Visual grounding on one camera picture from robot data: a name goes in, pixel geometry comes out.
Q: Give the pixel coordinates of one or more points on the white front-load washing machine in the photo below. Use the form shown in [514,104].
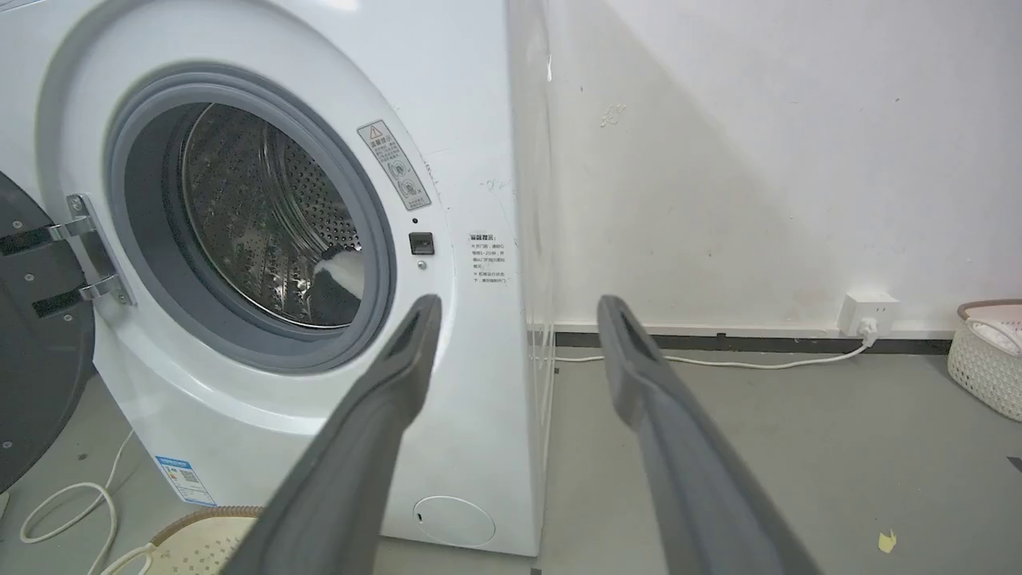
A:
[319,239]

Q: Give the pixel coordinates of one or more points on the white woven laundry basket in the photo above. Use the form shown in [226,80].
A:
[988,363]

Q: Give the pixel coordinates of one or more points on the black white garment in drum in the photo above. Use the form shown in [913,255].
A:
[339,267]

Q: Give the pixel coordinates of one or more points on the dark grey washing machine door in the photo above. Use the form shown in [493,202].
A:
[36,335]

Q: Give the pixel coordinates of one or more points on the white wall power socket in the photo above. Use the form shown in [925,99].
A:
[867,313]

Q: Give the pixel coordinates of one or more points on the cream laundry basket brown rim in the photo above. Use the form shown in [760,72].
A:
[196,543]

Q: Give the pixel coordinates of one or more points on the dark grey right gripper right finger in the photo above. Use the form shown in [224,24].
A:
[703,487]

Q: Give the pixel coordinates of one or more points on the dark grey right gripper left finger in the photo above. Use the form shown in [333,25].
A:
[343,479]

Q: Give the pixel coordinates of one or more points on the yellow paper scrap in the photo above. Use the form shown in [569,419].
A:
[886,542]

